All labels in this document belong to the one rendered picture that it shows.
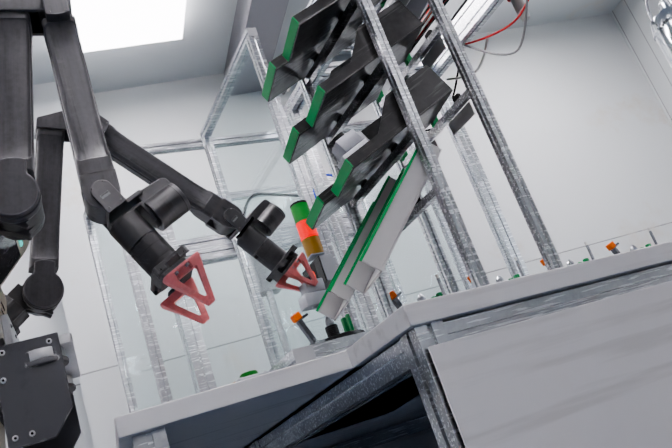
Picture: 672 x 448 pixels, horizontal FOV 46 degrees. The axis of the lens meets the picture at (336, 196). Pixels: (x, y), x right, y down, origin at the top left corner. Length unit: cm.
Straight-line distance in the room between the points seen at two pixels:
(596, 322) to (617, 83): 456
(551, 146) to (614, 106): 62
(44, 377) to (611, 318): 86
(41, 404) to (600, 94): 470
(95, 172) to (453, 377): 65
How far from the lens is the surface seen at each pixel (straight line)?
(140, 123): 455
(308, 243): 211
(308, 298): 183
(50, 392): 134
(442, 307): 107
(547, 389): 112
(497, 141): 157
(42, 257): 174
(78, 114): 139
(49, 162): 180
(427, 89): 158
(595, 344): 120
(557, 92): 542
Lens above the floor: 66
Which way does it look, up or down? 20 degrees up
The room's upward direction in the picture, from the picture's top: 20 degrees counter-clockwise
